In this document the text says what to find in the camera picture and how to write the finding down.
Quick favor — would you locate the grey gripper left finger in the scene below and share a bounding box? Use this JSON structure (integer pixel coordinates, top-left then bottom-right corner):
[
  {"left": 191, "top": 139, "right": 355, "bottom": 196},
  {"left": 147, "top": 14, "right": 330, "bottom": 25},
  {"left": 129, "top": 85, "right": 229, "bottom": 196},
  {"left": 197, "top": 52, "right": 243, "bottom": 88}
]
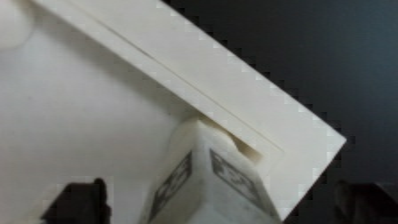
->
[{"left": 40, "top": 178, "right": 111, "bottom": 224}]

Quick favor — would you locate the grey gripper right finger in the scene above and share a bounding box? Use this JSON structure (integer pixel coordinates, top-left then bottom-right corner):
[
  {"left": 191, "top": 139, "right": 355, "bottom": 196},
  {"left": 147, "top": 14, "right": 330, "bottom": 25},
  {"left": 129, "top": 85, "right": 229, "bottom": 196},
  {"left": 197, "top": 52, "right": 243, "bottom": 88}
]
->
[{"left": 333, "top": 180, "right": 398, "bottom": 224}]

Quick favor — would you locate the white table leg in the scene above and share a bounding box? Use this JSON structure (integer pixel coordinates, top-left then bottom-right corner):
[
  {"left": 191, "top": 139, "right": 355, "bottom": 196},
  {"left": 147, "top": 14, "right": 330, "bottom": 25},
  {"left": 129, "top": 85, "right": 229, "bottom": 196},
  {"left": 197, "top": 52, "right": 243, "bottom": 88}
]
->
[{"left": 138, "top": 117, "right": 282, "bottom": 224}]

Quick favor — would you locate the white square tabletop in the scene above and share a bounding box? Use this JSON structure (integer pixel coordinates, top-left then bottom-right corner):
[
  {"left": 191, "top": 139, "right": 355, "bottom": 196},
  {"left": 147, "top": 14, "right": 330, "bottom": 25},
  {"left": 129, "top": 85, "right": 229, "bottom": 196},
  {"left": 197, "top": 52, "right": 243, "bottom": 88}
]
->
[{"left": 0, "top": 0, "right": 344, "bottom": 224}]

